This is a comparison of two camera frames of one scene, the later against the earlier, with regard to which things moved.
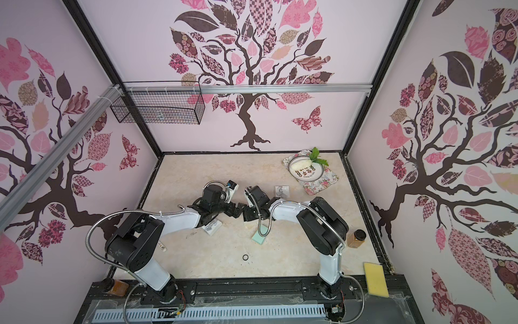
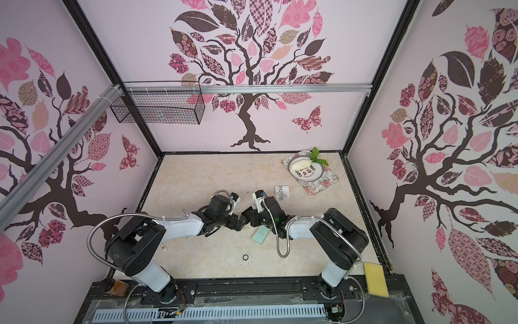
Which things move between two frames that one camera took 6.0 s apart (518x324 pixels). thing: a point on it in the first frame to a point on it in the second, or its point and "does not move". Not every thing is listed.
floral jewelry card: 282,191 does not move
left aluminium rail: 13,200 does not move
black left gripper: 232,212 to 234,225
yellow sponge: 376,279 does not move
